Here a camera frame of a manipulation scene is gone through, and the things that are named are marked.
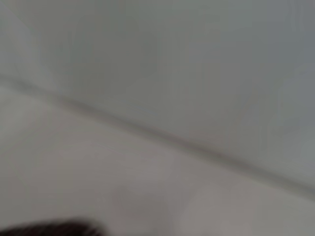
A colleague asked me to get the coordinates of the dark brown woven basket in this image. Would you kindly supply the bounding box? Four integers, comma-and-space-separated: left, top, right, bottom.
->
0, 217, 105, 236

